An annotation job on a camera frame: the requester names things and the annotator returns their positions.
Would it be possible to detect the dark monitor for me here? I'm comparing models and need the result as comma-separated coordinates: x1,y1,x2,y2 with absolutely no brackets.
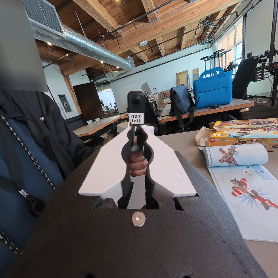
73,81,105,122

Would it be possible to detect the large duct vent grille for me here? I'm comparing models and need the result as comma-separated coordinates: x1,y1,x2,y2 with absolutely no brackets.
22,0,65,37

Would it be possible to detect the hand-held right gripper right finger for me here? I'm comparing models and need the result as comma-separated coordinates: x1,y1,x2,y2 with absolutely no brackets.
139,127,197,210

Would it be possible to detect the wooden office desk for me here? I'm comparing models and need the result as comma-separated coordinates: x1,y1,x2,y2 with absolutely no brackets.
73,113,128,138

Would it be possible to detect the silver air duct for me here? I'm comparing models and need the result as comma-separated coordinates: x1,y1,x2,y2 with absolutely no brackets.
30,24,135,71

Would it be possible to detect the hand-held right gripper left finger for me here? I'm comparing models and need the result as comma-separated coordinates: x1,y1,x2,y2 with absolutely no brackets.
78,126,136,210

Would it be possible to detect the person's left forearm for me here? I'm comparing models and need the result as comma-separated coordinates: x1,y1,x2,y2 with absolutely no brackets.
63,139,97,181

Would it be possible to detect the standing desk with equipment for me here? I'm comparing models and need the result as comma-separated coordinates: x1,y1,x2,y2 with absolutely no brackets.
250,50,278,107

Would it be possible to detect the group of black bar stools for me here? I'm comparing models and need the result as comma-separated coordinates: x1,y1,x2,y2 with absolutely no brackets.
200,49,232,70

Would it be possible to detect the grey office desk wood edge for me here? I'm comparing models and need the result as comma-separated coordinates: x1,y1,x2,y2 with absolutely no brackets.
159,98,254,131

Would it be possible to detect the tall office window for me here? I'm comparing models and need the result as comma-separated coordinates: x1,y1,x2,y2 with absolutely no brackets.
215,18,244,65

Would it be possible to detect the person's left hand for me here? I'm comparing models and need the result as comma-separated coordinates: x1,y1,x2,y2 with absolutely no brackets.
127,150,148,177

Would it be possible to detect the toy instruction booklet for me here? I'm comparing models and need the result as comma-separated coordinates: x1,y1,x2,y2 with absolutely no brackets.
199,143,278,243

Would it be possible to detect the navy backpack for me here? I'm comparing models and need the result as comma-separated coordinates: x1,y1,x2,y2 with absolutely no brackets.
169,84,196,128

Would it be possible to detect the blue felt tote bag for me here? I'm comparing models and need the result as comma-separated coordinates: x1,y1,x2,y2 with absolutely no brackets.
193,67,233,109

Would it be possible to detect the yellow toy brick box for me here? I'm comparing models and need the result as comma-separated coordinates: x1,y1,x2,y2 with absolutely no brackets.
195,118,278,151

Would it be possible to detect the silver computer monitor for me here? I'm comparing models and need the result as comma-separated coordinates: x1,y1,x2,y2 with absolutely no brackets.
140,82,152,96

